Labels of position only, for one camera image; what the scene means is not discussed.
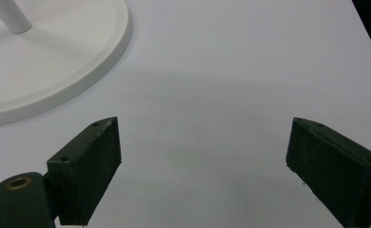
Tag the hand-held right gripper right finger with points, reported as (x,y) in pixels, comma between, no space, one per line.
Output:
(335,171)

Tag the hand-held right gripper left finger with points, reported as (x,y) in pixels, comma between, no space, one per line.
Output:
(85,171)

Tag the white round lamp stand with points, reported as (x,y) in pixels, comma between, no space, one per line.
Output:
(47,60)

